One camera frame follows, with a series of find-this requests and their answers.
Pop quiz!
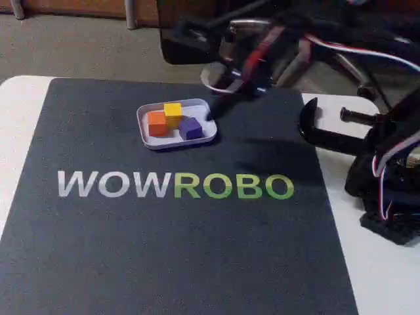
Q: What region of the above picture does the yellow block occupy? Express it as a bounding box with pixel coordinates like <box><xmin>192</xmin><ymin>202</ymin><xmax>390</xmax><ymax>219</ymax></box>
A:
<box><xmin>163</xmin><ymin>102</ymin><xmax>184</xmax><ymax>129</ymax></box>

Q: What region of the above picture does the orange block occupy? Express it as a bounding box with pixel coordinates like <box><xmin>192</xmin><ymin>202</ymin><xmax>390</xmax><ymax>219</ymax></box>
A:
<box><xmin>147</xmin><ymin>110</ymin><xmax>169</xmax><ymax>137</ymax></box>

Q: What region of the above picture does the white rectangular tray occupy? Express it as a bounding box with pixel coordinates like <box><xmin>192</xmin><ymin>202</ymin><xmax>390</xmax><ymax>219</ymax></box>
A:
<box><xmin>136</xmin><ymin>97</ymin><xmax>219</xmax><ymax>152</ymax></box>

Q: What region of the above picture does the purple block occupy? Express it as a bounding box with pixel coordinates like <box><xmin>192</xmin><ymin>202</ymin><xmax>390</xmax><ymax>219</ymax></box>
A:
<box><xmin>178</xmin><ymin>117</ymin><xmax>203</xmax><ymax>140</ymax></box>

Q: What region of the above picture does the dark cabinet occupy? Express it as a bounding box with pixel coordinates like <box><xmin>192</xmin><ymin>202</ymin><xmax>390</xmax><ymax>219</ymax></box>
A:
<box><xmin>156</xmin><ymin>0</ymin><xmax>224</xmax><ymax>66</ymax></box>

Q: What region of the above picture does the chrome office chair base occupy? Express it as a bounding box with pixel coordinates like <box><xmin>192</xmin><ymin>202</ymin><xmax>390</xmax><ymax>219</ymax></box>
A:
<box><xmin>228</xmin><ymin>18</ymin><xmax>379</xmax><ymax>96</ymax></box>

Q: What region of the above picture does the black table clamp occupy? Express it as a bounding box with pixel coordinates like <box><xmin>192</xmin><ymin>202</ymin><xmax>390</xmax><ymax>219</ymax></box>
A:
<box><xmin>297</xmin><ymin>97</ymin><xmax>389</xmax><ymax>151</ymax></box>

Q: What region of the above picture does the grey metal leg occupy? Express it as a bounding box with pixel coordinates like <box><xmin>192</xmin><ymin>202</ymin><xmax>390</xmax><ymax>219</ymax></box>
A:
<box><xmin>125</xmin><ymin>0</ymin><xmax>139</xmax><ymax>30</ymax></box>
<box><xmin>9</xmin><ymin>0</ymin><xmax>26</xmax><ymax>20</ymax></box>

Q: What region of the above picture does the brown wooden furniture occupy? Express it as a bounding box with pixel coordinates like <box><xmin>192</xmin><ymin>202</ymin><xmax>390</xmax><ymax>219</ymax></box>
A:
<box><xmin>0</xmin><ymin>0</ymin><xmax>159</xmax><ymax>20</ymax></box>

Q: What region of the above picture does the dark WOWROBO mat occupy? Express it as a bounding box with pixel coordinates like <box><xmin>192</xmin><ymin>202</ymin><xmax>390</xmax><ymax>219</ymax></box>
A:
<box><xmin>0</xmin><ymin>77</ymin><xmax>360</xmax><ymax>315</ymax></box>

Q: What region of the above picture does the short red white servo wire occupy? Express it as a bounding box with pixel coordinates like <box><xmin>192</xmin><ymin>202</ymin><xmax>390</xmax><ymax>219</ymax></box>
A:
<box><xmin>199</xmin><ymin>27</ymin><xmax>287</xmax><ymax>96</ymax></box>

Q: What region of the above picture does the black camera cable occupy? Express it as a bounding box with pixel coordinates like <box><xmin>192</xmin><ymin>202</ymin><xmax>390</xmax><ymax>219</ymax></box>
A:
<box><xmin>209</xmin><ymin>0</ymin><xmax>274</xmax><ymax>30</ymax></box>

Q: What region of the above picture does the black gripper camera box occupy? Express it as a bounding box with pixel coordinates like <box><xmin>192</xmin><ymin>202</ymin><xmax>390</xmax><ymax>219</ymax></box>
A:
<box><xmin>171</xmin><ymin>17</ymin><xmax>217</xmax><ymax>51</ymax></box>

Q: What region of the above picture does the long red white servo wire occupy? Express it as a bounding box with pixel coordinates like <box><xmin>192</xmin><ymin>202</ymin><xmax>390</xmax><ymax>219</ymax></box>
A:
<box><xmin>301</xmin><ymin>31</ymin><xmax>420</xmax><ymax>223</ymax></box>

